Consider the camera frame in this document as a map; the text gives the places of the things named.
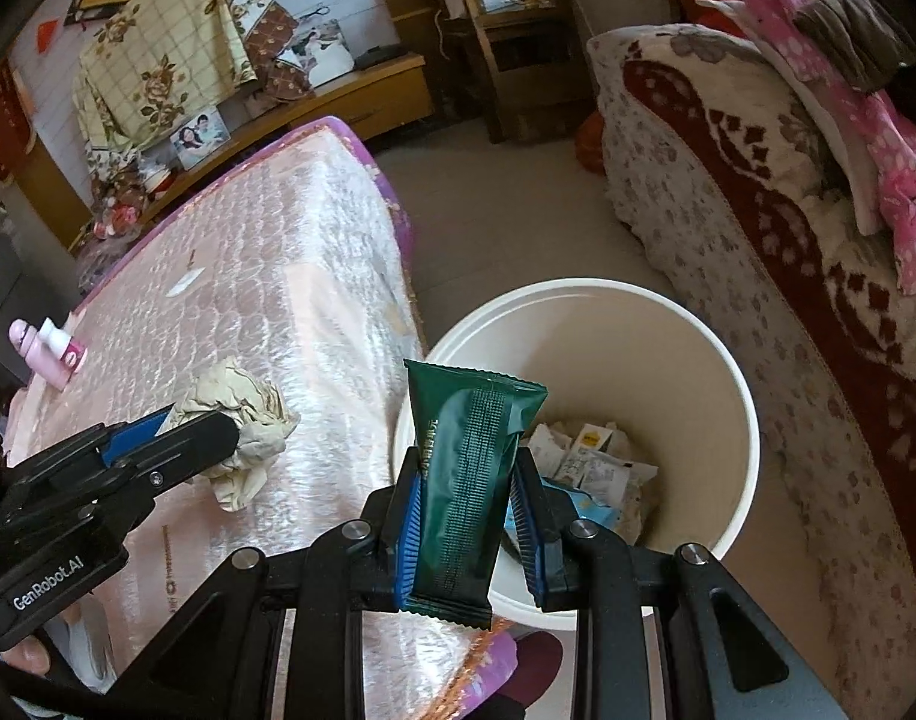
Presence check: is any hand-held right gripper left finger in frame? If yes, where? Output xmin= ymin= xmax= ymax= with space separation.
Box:
xmin=124 ymin=446 xmax=425 ymax=720

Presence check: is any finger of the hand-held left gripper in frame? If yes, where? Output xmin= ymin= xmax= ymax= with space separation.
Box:
xmin=8 ymin=403 xmax=175 ymax=481
xmin=90 ymin=411 xmax=243 ymax=500

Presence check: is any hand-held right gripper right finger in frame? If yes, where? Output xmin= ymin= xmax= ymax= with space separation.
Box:
xmin=512 ymin=448 xmax=849 ymax=720

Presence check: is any beige tissue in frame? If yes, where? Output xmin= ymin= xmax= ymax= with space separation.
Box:
xmin=174 ymin=358 xmax=292 ymax=515

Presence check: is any green snack packet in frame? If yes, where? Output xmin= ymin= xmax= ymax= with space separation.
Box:
xmin=398 ymin=358 xmax=547 ymax=629

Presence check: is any white plastic bucket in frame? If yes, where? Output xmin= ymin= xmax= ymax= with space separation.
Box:
xmin=392 ymin=279 xmax=761 ymax=632

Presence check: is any person's left hand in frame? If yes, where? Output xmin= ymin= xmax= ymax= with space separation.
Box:
xmin=0 ymin=634 xmax=52 ymax=683

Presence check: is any light blue wrapper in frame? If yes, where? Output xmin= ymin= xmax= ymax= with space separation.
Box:
xmin=503 ymin=486 xmax=622 ymax=560

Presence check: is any white printed packet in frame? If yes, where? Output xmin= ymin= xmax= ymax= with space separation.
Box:
xmin=555 ymin=424 xmax=658 ymax=503

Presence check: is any pink bottle white cap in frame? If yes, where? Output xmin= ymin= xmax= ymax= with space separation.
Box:
xmin=38 ymin=317 xmax=89 ymax=376

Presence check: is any pink and white bottle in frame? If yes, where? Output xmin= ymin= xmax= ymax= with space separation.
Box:
xmin=8 ymin=319 xmax=73 ymax=391

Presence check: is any person's maroon trouser leg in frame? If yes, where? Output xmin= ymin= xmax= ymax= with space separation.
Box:
xmin=465 ymin=634 xmax=571 ymax=720

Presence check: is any pink quilted mattress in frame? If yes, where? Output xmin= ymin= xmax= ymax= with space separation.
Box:
xmin=0 ymin=116 xmax=519 ymax=720

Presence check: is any framed photo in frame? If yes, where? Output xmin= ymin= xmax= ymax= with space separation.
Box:
xmin=169 ymin=106 xmax=230 ymax=170

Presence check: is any yellow floral cloth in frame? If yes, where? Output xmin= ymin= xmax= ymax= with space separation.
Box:
xmin=75 ymin=0 xmax=264 ymax=158

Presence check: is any floral red white sofa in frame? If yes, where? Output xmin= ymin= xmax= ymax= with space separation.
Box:
xmin=585 ymin=24 xmax=916 ymax=720

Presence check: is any orange cloth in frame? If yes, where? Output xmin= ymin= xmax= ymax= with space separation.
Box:
xmin=574 ymin=112 xmax=609 ymax=175

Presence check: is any brown dotted cloth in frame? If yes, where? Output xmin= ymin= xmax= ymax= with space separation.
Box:
xmin=244 ymin=4 xmax=316 ymax=102

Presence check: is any wooden chair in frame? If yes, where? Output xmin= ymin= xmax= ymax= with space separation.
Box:
xmin=409 ymin=0 xmax=601 ymax=143

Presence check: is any white pillow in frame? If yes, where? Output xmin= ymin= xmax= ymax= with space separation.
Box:
xmin=758 ymin=52 xmax=887 ymax=237

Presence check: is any pink dotted garment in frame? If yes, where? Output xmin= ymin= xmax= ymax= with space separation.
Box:
xmin=717 ymin=0 xmax=916 ymax=293

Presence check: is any brown garment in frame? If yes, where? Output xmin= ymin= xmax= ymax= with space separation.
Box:
xmin=792 ymin=0 xmax=916 ymax=95

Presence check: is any wall poster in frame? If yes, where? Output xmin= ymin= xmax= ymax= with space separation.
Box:
xmin=289 ymin=15 xmax=354 ymax=87

